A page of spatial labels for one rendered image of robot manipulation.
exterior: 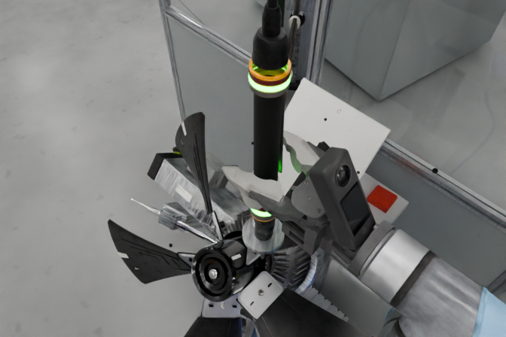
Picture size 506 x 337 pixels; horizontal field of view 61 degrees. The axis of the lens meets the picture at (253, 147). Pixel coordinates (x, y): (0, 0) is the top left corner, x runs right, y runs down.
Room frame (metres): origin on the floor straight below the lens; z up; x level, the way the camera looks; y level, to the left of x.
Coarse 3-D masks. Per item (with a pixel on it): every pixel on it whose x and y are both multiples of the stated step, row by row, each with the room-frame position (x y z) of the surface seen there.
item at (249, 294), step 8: (264, 272) 0.39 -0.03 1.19; (256, 280) 0.37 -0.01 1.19; (264, 280) 0.37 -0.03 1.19; (272, 280) 0.37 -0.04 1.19; (248, 288) 0.35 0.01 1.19; (256, 288) 0.35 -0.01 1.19; (264, 288) 0.35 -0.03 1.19; (272, 288) 0.35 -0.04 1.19; (280, 288) 0.36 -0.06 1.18; (240, 296) 0.34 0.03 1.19; (248, 296) 0.34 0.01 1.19; (256, 296) 0.34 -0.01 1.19; (264, 296) 0.34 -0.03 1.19; (272, 296) 0.34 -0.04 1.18; (248, 304) 0.32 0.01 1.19; (256, 304) 0.32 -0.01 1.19; (264, 304) 0.32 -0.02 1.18; (256, 312) 0.30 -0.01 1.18
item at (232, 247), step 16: (224, 240) 0.46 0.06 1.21; (240, 240) 0.47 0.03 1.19; (208, 256) 0.41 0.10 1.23; (224, 256) 0.39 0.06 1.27; (192, 272) 0.38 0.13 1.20; (208, 272) 0.38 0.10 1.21; (224, 272) 0.37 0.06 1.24; (240, 272) 0.37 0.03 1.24; (256, 272) 0.40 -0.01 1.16; (208, 288) 0.35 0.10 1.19; (224, 288) 0.34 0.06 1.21
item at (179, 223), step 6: (144, 204) 0.65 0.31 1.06; (150, 210) 0.62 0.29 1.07; (156, 210) 0.62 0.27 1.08; (180, 222) 0.57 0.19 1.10; (180, 228) 0.55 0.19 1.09; (186, 228) 0.55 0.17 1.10; (192, 228) 0.55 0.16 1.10; (198, 234) 0.53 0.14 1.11; (204, 234) 0.52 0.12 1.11; (204, 240) 0.51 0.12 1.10; (210, 240) 0.51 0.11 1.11; (216, 240) 0.51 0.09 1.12
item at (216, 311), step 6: (204, 300) 0.35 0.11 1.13; (228, 300) 0.35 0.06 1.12; (234, 300) 0.35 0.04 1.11; (204, 306) 0.34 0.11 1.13; (216, 306) 0.34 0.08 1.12; (228, 306) 0.34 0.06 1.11; (240, 306) 0.35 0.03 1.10; (204, 312) 0.33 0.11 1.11; (210, 312) 0.33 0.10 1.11; (216, 312) 0.33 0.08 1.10; (222, 312) 0.33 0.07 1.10; (228, 312) 0.33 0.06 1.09; (234, 312) 0.34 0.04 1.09
